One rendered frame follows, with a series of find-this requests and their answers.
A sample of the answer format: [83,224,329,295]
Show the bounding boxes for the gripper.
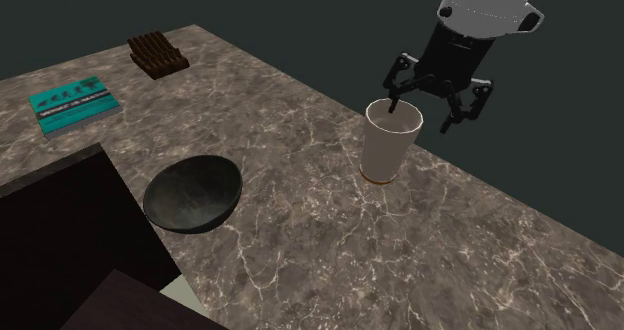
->
[382,22,497,136]

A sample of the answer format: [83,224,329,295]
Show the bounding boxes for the white paper cup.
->
[359,97,424,186]

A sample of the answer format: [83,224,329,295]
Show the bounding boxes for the black bowl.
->
[142,154,244,235]

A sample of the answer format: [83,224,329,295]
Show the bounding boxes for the brown ridged wooden rack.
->
[127,30,191,81]

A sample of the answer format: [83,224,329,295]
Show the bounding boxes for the teal book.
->
[28,76,123,140]

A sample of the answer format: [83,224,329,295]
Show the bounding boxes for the dark brown block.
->
[60,268,230,330]

